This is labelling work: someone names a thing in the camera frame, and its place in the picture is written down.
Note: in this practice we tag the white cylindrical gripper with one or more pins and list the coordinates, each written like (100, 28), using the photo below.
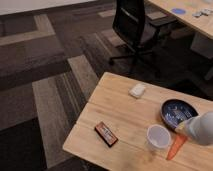
(184, 128)

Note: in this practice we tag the orange pepper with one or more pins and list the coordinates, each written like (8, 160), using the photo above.
(176, 145)

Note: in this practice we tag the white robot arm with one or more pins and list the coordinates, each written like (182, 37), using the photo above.
(199, 129)

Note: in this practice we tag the blue patterned ceramic bowl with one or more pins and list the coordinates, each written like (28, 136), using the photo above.
(175, 111)

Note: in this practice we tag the small white crumpled object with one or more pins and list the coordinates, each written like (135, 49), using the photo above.
(137, 91)

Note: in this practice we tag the red brown chocolate bar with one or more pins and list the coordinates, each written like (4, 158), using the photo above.
(106, 134)

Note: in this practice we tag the black office chair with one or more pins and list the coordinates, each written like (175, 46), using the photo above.
(139, 33)

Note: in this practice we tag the wooden background desk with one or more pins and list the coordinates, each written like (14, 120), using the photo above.
(203, 26)

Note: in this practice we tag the blue round disc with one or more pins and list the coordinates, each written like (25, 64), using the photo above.
(178, 11)

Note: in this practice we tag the grey small objects on desk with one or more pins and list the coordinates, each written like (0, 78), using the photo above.
(205, 12)

